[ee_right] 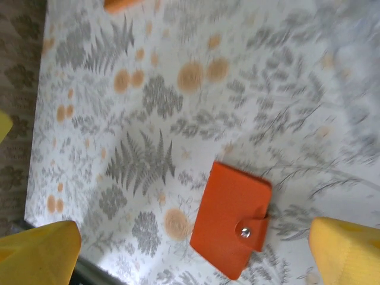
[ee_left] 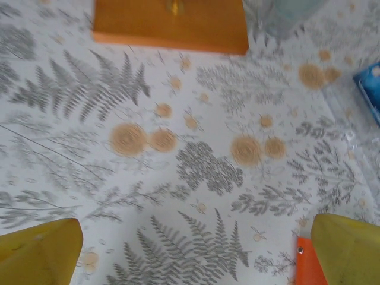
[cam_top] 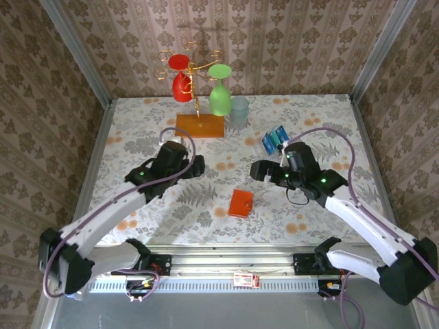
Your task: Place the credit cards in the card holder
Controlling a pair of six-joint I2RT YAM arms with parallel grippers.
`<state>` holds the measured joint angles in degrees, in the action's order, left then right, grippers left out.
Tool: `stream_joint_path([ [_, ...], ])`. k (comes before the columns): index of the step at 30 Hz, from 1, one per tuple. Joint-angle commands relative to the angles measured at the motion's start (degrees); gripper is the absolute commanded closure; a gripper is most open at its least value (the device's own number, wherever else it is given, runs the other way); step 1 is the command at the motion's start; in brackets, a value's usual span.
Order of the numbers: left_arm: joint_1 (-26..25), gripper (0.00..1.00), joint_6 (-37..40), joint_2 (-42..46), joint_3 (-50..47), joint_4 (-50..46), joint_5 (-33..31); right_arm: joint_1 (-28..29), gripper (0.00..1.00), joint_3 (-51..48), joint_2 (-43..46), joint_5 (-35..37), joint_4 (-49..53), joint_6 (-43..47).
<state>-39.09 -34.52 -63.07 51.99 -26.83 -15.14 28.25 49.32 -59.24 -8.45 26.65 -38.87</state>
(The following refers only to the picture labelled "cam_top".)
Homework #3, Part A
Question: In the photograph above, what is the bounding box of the clear acrylic card stand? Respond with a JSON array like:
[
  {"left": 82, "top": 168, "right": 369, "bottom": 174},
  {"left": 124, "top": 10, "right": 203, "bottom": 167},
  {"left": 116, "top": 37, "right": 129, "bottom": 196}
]
[{"left": 253, "top": 125, "right": 289, "bottom": 159}]

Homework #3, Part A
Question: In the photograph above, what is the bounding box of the orange card holder wallet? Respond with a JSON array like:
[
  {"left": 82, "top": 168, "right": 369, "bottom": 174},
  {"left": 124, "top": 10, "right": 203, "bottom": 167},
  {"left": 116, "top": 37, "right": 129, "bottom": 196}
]
[{"left": 228, "top": 188, "right": 254, "bottom": 219}]

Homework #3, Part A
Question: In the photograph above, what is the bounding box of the clear plastic cup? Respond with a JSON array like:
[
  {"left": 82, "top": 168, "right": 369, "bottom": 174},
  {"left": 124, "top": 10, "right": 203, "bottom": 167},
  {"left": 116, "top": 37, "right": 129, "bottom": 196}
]
[{"left": 228, "top": 96, "right": 250, "bottom": 130}]

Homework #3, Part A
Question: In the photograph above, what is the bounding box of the green wine glass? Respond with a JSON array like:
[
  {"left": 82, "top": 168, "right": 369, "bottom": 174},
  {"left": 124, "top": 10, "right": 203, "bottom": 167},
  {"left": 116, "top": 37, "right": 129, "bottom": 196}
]
[{"left": 207, "top": 64, "right": 233, "bottom": 117}]

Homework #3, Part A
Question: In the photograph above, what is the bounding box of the floral patterned table cover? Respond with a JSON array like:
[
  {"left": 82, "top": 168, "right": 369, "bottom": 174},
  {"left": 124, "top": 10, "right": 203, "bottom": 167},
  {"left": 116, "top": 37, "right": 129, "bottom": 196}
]
[{"left": 79, "top": 94, "right": 396, "bottom": 247}]

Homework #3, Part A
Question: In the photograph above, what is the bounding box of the red wine glass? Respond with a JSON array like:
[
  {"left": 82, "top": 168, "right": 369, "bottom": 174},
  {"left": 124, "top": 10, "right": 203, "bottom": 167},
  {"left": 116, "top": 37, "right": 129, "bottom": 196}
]
[{"left": 167, "top": 53, "right": 194, "bottom": 103}]

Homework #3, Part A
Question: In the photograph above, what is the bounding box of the red white label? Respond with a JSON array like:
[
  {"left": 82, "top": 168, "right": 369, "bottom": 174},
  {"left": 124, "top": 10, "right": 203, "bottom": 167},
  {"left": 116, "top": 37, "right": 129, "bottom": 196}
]
[{"left": 233, "top": 272, "right": 261, "bottom": 289}]

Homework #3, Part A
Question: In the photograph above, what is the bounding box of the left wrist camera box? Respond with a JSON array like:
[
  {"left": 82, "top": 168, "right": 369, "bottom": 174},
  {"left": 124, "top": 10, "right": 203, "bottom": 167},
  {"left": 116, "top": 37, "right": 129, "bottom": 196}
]
[{"left": 156, "top": 141, "right": 190, "bottom": 172}]

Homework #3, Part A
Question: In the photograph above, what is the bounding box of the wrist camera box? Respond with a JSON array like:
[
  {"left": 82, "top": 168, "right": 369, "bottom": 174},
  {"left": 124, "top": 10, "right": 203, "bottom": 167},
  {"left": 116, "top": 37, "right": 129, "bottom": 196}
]
[
  {"left": 283, "top": 141, "right": 320, "bottom": 172},
  {"left": 156, "top": 141, "right": 190, "bottom": 172}
]

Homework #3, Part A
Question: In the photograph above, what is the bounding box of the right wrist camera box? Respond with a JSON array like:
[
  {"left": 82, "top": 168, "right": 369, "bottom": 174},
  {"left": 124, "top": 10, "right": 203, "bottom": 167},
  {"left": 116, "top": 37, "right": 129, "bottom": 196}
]
[{"left": 283, "top": 141, "right": 320, "bottom": 172}]

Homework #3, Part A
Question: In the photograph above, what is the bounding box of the gold wire rack wooden base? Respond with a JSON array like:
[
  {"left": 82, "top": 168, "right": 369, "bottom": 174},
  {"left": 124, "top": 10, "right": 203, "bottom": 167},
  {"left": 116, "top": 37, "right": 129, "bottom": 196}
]
[{"left": 153, "top": 40, "right": 226, "bottom": 140}]

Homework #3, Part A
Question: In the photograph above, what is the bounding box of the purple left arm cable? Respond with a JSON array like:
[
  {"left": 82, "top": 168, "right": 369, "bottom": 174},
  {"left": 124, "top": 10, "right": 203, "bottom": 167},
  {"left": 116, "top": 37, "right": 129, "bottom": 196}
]
[{"left": 43, "top": 127, "right": 197, "bottom": 304}]

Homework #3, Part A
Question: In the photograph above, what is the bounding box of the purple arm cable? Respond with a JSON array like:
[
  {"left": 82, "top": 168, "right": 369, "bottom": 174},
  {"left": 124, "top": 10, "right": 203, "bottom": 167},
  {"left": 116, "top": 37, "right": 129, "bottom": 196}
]
[
  {"left": 43, "top": 127, "right": 197, "bottom": 304},
  {"left": 279, "top": 127, "right": 439, "bottom": 329}
]

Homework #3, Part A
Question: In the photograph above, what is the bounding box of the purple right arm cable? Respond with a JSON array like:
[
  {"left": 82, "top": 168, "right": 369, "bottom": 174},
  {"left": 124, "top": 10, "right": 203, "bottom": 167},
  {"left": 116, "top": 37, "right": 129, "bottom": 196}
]
[{"left": 279, "top": 127, "right": 439, "bottom": 329}]

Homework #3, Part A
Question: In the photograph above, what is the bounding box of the aluminium side rail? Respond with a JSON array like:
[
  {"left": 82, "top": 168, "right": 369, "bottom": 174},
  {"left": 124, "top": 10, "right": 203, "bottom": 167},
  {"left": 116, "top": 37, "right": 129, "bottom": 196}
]
[
  {"left": 348, "top": 95, "right": 406, "bottom": 251},
  {"left": 64, "top": 98, "right": 115, "bottom": 253}
]

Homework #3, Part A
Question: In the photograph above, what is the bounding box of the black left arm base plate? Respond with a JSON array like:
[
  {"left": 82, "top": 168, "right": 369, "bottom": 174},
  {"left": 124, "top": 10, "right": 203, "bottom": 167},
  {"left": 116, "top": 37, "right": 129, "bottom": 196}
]
[{"left": 111, "top": 254, "right": 172, "bottom": 277}]

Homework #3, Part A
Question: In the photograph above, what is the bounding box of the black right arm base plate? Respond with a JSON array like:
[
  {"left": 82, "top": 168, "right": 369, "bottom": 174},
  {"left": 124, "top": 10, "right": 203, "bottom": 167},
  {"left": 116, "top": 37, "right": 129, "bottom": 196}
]
[{"left": 293, "top": 252, "right": 357, "bottom": 276}]

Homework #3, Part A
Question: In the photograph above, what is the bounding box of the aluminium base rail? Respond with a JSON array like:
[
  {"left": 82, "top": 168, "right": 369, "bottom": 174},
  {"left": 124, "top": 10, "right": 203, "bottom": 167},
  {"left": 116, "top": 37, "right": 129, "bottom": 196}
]
[{"left": 51, "top": 243, "right": 388, "bottom": 279}]

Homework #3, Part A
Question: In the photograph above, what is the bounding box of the black cable bracket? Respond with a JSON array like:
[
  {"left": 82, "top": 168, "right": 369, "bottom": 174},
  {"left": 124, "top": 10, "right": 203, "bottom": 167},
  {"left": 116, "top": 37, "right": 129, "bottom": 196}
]
[
  {"left": 125, "top": 279, "right": 156, "bottom": 297},
  {"left": 317, "top": 279, "right": 344, "bottom": 297}
]

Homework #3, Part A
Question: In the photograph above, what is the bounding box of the slotted grey cable duct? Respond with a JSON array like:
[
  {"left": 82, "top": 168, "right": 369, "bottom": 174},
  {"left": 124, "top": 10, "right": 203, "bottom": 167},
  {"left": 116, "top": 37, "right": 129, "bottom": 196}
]
[{"left": 91, "top": 279, "right": 320, "bottom": 293}]

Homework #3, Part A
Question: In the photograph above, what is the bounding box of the aluminium frame post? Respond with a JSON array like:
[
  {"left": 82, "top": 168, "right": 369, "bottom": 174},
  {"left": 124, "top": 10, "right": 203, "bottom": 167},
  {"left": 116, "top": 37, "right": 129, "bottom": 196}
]
[
  {"left": 348, "top": 0, "right": 418, "bottom": 103},
  {"left": 38, "top": 0, "right": 113, "bottom": 108}
]

